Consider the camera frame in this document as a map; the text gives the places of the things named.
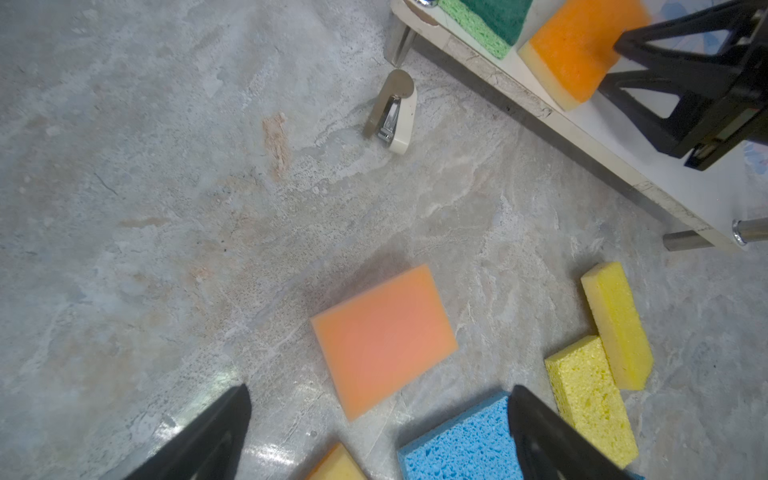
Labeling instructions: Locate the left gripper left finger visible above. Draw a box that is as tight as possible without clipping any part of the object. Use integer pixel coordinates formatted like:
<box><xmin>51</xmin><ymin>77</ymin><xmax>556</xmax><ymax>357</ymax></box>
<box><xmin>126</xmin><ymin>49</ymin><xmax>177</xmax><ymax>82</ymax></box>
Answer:
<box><xmin>128</xmin><ymin>384</ymin><xmax>252</xmax><ymax>479</ymax></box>

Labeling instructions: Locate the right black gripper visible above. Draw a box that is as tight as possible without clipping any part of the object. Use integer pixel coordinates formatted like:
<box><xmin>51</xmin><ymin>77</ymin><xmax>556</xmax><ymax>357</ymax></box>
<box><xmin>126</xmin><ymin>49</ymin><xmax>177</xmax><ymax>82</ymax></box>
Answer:
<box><xmin>598</xmin><ymin>1</ymin><xmax>767</xmax><ymax>171</ymax></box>

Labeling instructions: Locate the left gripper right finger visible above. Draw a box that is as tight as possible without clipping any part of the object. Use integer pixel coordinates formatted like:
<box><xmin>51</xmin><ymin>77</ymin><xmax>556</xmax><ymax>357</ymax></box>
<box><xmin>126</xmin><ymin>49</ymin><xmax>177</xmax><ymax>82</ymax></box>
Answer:
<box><xmin>507</xmin><ymin>385</ymin><xmax>632</xmax><ymax>480</ymax></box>

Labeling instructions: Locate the green scrub sponge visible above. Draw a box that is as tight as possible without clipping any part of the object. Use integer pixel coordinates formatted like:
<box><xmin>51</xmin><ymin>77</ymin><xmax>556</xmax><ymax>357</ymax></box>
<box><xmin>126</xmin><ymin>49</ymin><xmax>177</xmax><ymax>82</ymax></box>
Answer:
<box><xmin>438</xmin><ymin>0</ymin><xmax>533</xmax><ymax>60</ymax></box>

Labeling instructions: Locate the white two-tier shelf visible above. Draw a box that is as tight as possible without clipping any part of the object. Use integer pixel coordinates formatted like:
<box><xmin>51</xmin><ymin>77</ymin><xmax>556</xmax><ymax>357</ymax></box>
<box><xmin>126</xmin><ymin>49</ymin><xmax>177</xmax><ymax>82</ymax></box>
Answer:
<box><xmin>384</xmin><ymin>1</ymin><xmax>767</xmax><ymax>251</ymax></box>

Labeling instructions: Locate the yellow sponge middle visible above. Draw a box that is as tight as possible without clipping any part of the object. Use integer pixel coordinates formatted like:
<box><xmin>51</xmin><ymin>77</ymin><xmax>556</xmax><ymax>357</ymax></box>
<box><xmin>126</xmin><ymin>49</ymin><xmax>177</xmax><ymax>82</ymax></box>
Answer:
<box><xmin>545</xmin><ymin>335</ymin><xmax>639</xmax><ymax>468</ymax></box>

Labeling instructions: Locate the blue sponge left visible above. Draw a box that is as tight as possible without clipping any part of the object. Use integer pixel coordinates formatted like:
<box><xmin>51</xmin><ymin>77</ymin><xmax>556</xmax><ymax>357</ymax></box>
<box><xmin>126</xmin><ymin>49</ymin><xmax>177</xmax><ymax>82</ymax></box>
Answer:
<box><xmin>395</xmin><ymin>391</ymin><xmax>646</xmax><ymax>480</ymax></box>

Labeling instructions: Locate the yellow orange sponge bottom left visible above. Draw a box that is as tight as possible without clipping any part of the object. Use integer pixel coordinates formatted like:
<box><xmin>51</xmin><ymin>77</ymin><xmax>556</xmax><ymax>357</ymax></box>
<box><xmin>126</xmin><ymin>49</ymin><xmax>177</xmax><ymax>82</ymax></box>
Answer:
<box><xmin>306</xmin><ymin>443</ymin><xmax>367</xmax><ymax>480</ymax></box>

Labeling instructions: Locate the yellow sponge upper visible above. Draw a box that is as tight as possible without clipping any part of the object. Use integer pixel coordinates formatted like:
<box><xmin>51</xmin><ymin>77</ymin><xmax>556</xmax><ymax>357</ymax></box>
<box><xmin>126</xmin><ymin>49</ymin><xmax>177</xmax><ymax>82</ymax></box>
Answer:
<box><xmin>581</xmin><ymin>262</ymin><xmax>654</xmax><ymax>391</ymax></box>

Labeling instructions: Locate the peach pink sponge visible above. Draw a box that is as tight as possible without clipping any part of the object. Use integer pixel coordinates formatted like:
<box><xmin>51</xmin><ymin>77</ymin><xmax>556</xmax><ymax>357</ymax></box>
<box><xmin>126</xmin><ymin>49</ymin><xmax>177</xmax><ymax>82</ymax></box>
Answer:
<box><xmin>311</xmin><ymin>264</ymin><xmax>459</xmax><ymax>421</ymax></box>

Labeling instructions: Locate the small cream stapler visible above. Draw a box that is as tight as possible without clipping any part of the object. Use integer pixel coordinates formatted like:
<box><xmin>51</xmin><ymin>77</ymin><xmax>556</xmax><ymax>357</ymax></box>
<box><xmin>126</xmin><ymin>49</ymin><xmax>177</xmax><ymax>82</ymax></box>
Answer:
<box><xmin>363</xmin><ymin>69</ymin><xmax>417</xmax><ymax>155</ymax></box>

